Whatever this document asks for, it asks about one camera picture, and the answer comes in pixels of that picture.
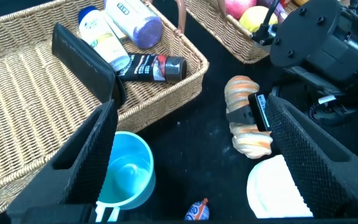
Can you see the white bottle purple cap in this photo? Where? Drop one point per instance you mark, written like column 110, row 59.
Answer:
column 135, row 21

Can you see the red cola can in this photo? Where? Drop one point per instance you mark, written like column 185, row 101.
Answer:
column 285, row 3

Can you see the white lotion bottle blue cap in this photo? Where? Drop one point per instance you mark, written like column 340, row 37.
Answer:
column 104, row 40

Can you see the yellow orange pear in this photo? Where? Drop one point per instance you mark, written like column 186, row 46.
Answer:
column 300, row 2

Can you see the black flat case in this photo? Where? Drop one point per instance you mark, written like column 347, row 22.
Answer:
column 82, row 62

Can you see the wicker basket holding food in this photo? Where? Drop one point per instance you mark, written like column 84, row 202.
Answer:
column 228, row 34

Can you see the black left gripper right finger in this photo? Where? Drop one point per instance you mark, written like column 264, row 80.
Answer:
column 315, row 168

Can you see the teal plastic mug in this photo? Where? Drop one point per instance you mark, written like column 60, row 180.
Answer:
column 129, row 174

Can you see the pink peach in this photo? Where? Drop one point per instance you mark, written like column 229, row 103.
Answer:
column 238, row 7

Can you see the orange wrapped sausage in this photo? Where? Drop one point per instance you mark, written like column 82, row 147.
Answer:
column 197, row 211

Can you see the white round lid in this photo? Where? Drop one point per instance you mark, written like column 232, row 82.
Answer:
column 269, row 193

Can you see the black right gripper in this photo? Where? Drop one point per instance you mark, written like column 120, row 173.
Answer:
column 258, row 109

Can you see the wicker basket holding toiletries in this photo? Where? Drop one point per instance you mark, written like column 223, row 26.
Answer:
column 26, row 93

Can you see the yellow lemon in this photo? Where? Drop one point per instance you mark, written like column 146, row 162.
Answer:
column 255, row 18

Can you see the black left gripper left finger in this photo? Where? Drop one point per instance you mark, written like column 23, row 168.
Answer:
column 82, row 168

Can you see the black cosmetic tube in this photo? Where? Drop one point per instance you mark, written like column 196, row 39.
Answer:
column 148, row 67

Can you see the ridged bread roll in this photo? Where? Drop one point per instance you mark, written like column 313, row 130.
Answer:
column 241, row 90

